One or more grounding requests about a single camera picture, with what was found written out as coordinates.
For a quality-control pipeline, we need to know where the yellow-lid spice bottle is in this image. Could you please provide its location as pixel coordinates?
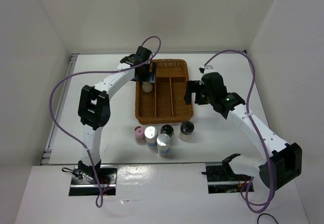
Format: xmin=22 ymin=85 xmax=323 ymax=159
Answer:
xmin=142 ymin=82 xmax=153 ymax=93

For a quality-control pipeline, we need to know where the black-lid white salt bottle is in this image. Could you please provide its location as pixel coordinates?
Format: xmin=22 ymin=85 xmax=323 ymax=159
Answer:
xmin=179 ymin=121 xmax=194 ymax=142

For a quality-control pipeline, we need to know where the black-lid dark spice bottle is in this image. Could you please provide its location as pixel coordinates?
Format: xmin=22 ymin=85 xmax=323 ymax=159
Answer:
xmin=160 ymin=124 xmax=174 ymax=138

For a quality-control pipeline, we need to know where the silver-lid blue-label bottle front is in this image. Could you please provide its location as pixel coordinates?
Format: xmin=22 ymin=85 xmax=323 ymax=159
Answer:
xmin=156 ymin=133 xmax=171 ymax=156

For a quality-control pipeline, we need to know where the silver-lid blue-label bottle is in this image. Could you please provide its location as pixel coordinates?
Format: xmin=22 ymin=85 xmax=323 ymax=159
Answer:
xmin=144 ymin=126 xmax=158 ymax=149
xmin=156 ymin=133 xmax=171 ymax=156

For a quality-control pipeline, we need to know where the pink-lid spice bottle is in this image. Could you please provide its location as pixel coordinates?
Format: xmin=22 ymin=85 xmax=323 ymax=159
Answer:
xmin=134 ymin=126 xmax=146 ymax=145

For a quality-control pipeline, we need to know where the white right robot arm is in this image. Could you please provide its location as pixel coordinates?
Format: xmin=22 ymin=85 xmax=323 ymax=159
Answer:
xmin=184 ymin=72 xmax=302 ymax=192

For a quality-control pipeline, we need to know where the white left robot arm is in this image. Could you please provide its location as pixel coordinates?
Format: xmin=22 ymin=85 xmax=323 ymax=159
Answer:
xmin=78 ymin=46 xmax=156 ymax=184

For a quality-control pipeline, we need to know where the brown wicker divided tray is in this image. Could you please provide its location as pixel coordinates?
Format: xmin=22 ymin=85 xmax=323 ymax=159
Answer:
xmin=135 ymin=59 xmax=194 ymax=125

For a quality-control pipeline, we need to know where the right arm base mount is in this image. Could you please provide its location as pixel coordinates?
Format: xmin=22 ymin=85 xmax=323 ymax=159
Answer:
xmin=201 ymin=163 xmax=251 ymax=194

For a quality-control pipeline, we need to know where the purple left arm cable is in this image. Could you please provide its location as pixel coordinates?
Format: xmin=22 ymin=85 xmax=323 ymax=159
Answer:
xmin=49 ymin=35 xmax=162 ymax=208

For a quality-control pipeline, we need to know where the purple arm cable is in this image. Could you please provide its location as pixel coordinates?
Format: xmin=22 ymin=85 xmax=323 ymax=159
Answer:
xmin=204 ymin=49 xmax=276 ymax=214
xmin=49 ymin=35 xmax=162 ymax=208

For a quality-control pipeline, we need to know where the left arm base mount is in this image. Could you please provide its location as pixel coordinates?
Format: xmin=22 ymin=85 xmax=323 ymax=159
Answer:
xmin=61 ymin=165 xmax=117 ymax=196

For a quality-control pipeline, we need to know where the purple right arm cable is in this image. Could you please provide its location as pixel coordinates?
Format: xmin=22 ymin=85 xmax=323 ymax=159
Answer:
xmin=204 ymin=49 xmax=276 ymax=214

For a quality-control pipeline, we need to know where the black cable on floor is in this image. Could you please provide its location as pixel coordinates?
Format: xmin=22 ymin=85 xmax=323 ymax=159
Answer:
xmin=257 ymin=213 xmax=279 ymax=224

